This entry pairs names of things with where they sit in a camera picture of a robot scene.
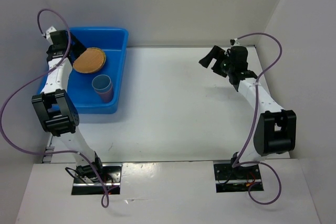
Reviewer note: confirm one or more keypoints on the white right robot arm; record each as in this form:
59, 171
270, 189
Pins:
274, 128

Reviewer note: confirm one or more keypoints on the green-rimmed bamboo tray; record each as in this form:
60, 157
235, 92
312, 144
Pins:
98, 59

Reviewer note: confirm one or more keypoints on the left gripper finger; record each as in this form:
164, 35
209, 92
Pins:
75, 53
76, 44

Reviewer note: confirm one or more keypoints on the brown woven bamboo tray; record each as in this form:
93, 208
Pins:
82, 64

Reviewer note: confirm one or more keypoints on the blue plastic cup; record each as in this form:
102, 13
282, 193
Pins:
101, 83

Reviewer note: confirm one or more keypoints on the blue plastic bin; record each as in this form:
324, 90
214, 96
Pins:
113, 41

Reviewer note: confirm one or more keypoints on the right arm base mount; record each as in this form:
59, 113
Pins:
232, 180

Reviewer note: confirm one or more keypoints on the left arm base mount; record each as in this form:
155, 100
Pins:
84, 186

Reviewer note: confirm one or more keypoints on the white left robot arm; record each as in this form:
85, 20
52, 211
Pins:
55, 110

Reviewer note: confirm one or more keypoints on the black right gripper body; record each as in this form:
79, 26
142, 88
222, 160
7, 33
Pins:
226, 62

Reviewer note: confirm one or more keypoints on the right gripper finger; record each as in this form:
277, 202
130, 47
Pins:
216, 68
215, 53

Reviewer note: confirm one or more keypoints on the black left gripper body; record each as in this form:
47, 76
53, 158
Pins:
50, 51

